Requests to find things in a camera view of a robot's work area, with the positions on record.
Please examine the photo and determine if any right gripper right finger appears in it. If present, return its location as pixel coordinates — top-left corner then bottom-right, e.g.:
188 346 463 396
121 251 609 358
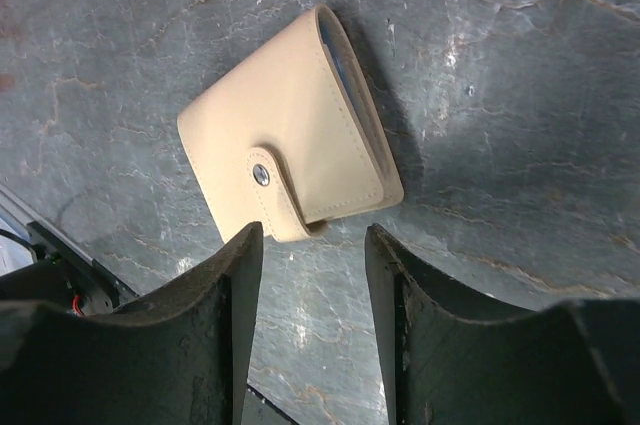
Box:
365 224 639 424

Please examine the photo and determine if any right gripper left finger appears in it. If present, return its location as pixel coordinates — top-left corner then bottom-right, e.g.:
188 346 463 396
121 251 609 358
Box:
1 222 263 424

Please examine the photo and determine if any beige leather card holder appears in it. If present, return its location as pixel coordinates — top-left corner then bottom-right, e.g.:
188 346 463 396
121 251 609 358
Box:
177 4 404 242

